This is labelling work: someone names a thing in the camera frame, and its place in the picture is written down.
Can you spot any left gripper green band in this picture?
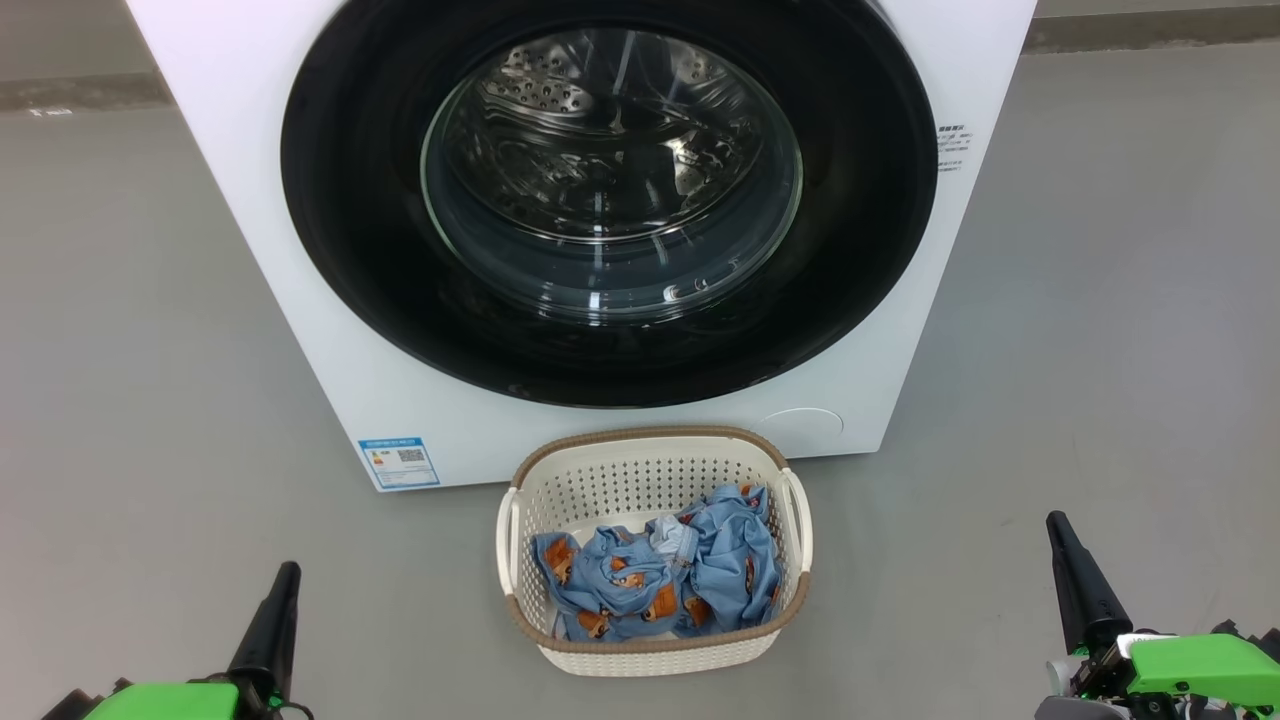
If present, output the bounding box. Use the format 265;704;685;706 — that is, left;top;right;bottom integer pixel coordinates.
40;562;313;720

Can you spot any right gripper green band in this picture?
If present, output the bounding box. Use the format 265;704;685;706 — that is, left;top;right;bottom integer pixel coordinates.
1035;512;1280;720

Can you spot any blue bear print garment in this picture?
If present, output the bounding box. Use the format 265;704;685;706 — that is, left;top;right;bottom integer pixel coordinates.
532;525;693;642
648;483;783;637

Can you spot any black round glass washer door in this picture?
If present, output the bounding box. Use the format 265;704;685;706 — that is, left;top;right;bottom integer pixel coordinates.
281;0;939;409

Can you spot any white front-load washing machine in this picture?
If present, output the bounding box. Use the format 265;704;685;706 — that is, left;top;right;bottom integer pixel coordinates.
125;0;1038;493

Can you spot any blue energy label sticker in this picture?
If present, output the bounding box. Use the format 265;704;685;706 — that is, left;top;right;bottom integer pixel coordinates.
358;436;441;491

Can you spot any round white filter cover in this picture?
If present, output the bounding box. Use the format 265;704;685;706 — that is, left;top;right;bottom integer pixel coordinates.
757;407;846;461

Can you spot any cream perforated laundry basket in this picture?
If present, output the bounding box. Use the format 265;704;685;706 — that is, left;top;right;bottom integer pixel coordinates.
495;426;813;678

